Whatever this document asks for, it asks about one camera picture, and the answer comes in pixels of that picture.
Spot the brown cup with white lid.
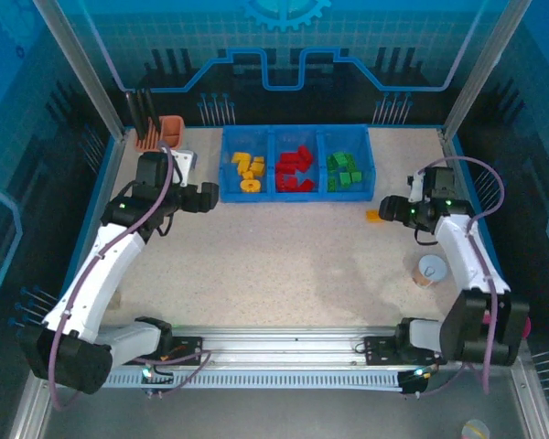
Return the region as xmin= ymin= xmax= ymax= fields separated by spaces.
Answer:
xmin=411 ymin=254 xmax=448 ymax=290

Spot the wrist thin black cable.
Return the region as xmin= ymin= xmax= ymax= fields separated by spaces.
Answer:
xmin=414 ymin=228 xmax=440 ymax=247
xmin=157 ymin=214 xmax=178 ymax=238

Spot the aluminium frame post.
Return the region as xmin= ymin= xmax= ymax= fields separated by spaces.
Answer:
xmin=31 ymin=0 xmax=130 ymax=141
xmin=441 ymin=0 xmax=534 ymax=142

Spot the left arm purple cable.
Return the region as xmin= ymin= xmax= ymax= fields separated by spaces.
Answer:
xmin=48 ymin=141 xmax=213 ymax=411

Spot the black utensil handle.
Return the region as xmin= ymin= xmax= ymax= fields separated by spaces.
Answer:
xmin=125 ymin=91 xmax=141 ymax=138
xmin=145 ymin=88 xmax=160 ymax=132
xmin=135 ymin=89 xmax=150 ymax=138

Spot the cream and pink utensil holder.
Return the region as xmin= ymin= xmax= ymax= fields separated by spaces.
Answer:
xmin=135 ymin=114 xmax=198 ymax=159

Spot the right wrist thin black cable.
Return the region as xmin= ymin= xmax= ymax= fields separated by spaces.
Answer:
xmin=414 ymin=228 xmax=440 ymax=247

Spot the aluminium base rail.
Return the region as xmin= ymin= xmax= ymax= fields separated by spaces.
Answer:
xmin=34 ymin=325 xmax=532 ymax=374

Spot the pale round disc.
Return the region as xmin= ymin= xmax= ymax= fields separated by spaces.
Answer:
xmin=461 ymin=419 xmax=491 ymax=439

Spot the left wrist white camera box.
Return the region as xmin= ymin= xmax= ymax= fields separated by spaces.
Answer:
xmin=169 ymin=148 xmax=198 ymax=187

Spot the slotted grey cable duct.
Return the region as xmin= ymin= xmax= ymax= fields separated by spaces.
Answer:
xmin=107 ymin=370 xmax=406 ymax=391

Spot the table side rail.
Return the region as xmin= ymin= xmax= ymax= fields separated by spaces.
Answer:
xmin=49 ymin=130 xmax=129 ymax=333
xmin=438 ymin=127 xmax=502 ymax=306

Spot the left wrist thin black cable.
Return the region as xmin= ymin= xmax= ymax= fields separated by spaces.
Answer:
xmin=157 ymin=214 xmax=178 ymax=238

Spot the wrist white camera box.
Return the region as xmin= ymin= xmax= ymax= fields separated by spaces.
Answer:
xmin=406 ymin=172 xmax=425 ymax=203
xmin=169 ymin=148 xmax=198 ymax=187

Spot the blue plastic bin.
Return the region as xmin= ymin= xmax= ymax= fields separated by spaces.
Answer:
xmin=318 ymin=125 xmax=376 ymax=202
xmin=267 ymin=126 xmax=322 ymax=202
xmin=220 ymin=126 xmax=272 ymax=203

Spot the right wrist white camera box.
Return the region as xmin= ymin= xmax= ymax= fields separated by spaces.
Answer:
xmin=406 ymin=172 xmax=425 ymax=203

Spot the black base electronics box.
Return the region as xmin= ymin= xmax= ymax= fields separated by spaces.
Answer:
xmin=139 ymin=363 xmax=175 ymax=395
xmin=400 ymin=368 xmax=434 ymax=397

